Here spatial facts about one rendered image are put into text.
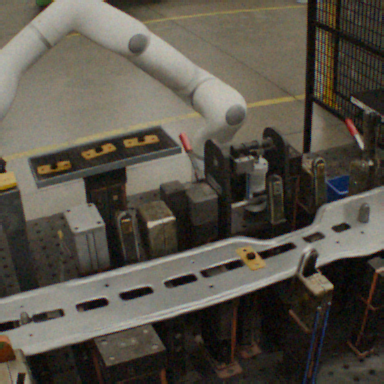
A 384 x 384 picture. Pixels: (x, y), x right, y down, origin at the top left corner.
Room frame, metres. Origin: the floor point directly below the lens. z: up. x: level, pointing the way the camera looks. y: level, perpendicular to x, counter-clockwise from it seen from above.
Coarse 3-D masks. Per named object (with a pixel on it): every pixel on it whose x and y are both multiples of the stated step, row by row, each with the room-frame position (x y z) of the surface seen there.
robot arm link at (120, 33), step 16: (64, 0) 1.37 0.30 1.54; (80, 0) 1.38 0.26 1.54; (96, 0) 1.41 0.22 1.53; (48, 16) 1.34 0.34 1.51; (64, 16) 1.35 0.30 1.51; (80, 16) 1.36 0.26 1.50; (96, 16) 1.38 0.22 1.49; (112, 16) 1.38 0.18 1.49; (128, 16) 1.39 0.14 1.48; (48, 32) 1.32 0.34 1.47; (64, 32) 1.35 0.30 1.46; (80, 32) 1.38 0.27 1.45; (96, 32) 1.37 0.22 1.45; (112, 32) 1.36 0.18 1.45; (128, 32) 1.36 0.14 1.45; (144, 32) 1.37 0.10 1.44; (112, 48) 1.35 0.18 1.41; (128, 48) 1.35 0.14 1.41; (144, 48) 1.37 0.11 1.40
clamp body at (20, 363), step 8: (16, 352) 0.69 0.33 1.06; (16, 360) 0.67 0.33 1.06; (24, 360) 0.68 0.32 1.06; (0, 368) 0.65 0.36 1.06; (8, 368) 0.65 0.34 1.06; (16, 368) 0.65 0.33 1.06; (24, 368) 0.65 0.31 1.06; (0, 376) 0.63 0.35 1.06; (8, 376) 0.63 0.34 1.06; (16, 376) 0.63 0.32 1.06; (24, 376) 0.64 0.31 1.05
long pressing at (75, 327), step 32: (320, 224) 1.17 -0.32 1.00; (352, 224) 1.16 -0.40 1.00; (192, 256) 1.07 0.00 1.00; (224, 256) 1.06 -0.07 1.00; (288, 256) 1.05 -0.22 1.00; (320, 256) 1.04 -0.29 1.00; (352, 256) 1.04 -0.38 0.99; (64, 288) 0.95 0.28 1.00; (96, 288) 0.95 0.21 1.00; (128, 288) 0.96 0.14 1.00; (160, 288) 0.96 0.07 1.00; (192, 288) 0.95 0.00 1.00; (224, 288) 0.95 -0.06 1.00; (256, 288) 0.95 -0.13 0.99; (0, 320) 0.84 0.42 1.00; (32, 320) 0.84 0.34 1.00; (64, 320) 0.85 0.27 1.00; (96, 320) 0.85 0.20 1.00; (128, 320) 0.85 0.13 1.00; (160, 320) 0.86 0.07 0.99; (32, 352) 0.75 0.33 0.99
